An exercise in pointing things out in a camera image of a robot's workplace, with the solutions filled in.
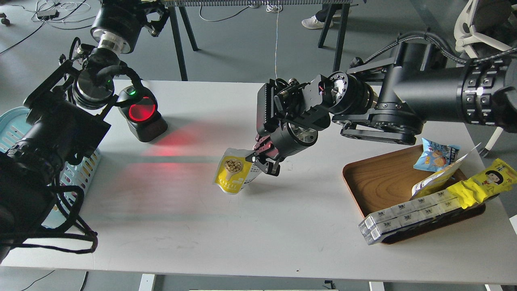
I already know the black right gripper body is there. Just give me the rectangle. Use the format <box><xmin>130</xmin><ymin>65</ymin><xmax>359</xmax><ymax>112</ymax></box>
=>
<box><xmin>256</xmin><ymin>78</ymin><xmax>332</xmax><ymax>159</ymax></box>

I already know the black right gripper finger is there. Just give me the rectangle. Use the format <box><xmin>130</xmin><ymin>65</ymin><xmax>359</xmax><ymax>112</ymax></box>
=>
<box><xmin>245</xmin><ymin>141</ymin><xmax>271</xmax><ymax>163</ymax></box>
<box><xmin>255</xmin><ymin>157</ymin><xmax>282</xmax><ymax>177</ymax></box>

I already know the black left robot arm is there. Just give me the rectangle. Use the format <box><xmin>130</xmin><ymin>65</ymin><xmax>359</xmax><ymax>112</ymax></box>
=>
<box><xmin>0</xmin><ymin>0</ymin><xmax>168</xmax><ymax>259</ymax></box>

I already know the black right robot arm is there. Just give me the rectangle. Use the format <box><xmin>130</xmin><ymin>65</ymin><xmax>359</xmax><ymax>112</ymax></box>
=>
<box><xmin>246</xmin><ymin>32</ymin><xmax>517</xmax><ymax>176</ymax></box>

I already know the blue snack bag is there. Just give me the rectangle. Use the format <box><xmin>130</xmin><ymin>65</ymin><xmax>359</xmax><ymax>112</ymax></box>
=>
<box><xmin>412</xmin><ymin>138</ymin><xmax>460</xmax><ymax>173</ymax></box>

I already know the clear boxed snack pack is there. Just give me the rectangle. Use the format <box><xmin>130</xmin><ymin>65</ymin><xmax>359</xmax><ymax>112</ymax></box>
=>
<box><xmin>358</xmin><ymin>190</ymin><xmax>462</xmax><ymax>245</ymax></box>

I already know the yellow white snack pouch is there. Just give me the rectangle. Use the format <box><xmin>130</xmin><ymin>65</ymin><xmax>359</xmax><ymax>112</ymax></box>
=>
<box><xmin>410</xmin><ymin>143</ymin><xmax>481</xmax><ymax>200</ymax></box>

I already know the light blue plastic basket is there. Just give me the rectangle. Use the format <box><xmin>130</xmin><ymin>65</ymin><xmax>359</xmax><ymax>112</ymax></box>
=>
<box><xmin>0</xmin><ymin>107</ymin><xmax>101</xmax><ymax>229</ymax></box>

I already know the yellow cartoon snack bag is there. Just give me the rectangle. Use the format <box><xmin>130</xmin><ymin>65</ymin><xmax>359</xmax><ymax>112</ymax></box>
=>
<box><xmin>446</xmin><ymin>158</ymin><xmax>517</xmax><ymax>209</ymax></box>

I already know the person in black trousers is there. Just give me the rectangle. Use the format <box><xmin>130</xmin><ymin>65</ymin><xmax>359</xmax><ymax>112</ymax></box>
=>
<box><xmin>301</xmin><ymin>3</ymin><xmax>342</xmax><ymax>30</ymax></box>

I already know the brown wooden tray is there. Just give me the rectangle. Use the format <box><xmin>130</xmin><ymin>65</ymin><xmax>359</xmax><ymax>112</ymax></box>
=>
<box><xmin>342</xmin><ymin>145</ymin><xmax>486</xmax><ymax>245</ymax></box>

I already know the black barcode scanner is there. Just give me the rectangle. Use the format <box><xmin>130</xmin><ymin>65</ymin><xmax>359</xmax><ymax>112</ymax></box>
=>
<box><xmin>116</xmin><ymin>85</ymin><xmax>168</xmax><ymax>142</ymax></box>

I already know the white hanging cable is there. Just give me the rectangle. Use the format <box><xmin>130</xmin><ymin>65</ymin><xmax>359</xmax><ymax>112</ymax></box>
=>
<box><xmin>266</xmin><ymin>4</ymin><xmax>283</xmax><ymax>81</ymax></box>

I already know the black trestle table frame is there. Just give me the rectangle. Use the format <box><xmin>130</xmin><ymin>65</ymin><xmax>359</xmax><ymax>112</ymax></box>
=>
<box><xmin>161</xmin><ymin>0</ymin><xmax>353</xmax><ymax>81</ymax></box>

